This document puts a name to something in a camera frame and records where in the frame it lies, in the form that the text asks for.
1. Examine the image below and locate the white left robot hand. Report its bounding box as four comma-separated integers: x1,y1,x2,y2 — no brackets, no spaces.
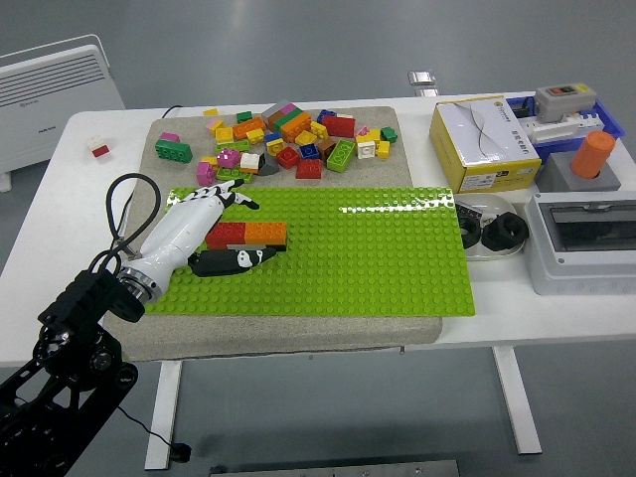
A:
129,179,278,294

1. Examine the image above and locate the long red brick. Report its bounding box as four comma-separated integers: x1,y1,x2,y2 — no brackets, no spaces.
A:
205,222,248,244
321,115,357,139

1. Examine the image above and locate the long dark green brick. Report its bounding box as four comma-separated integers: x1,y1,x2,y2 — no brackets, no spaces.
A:
154,138,194,164

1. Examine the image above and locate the green studded baseplate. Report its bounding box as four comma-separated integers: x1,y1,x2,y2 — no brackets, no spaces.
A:
142,185,476,318

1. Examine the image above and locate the long orange brick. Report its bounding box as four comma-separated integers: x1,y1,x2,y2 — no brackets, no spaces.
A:
243,221,288,246
232,116,268,140
279,112,313,144

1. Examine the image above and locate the dark grey sloped brick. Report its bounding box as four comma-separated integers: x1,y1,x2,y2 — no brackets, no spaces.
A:
256,152,281,178

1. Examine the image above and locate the grey-brown table mat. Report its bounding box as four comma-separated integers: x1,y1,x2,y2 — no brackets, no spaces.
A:
98,105,444,363

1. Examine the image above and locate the red sloped brick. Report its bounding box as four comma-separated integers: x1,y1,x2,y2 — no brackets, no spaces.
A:
294,158,324,180

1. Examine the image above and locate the large grey brick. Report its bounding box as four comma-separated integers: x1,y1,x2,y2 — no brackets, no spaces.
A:
261,98,294,120

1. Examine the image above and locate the white table leg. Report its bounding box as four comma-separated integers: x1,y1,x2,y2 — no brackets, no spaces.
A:
491,346,543,456
143,361,184,471

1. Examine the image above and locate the white panel heater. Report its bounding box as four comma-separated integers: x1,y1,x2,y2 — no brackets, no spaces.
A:
0,33,127,194

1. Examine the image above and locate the black hex nut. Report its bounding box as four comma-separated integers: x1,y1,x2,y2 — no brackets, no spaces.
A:
480,211,530,252
459,216,483,249

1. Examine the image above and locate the yellow and white cardboard box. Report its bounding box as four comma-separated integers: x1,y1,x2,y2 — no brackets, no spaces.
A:
428,95,543,195

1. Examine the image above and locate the white dish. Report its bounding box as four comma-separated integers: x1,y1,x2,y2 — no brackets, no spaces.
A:
454,193,521,262

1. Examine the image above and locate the grey square base block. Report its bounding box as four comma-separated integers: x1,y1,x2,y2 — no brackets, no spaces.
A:
535,151,622,194

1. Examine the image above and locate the white distribution box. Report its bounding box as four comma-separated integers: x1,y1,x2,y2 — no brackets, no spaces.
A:
523,191,636,297

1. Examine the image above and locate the white terminal block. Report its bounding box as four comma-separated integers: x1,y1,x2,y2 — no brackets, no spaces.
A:
518,109,605,146

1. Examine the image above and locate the orange cylinder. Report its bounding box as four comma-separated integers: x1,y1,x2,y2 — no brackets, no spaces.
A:
569,130,617,180

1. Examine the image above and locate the blue plastic bin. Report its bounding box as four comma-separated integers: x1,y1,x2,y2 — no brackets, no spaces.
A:
505,93,626,150

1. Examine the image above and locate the grey push-button switch box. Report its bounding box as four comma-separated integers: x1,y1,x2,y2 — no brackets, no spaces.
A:
534,82,597,124

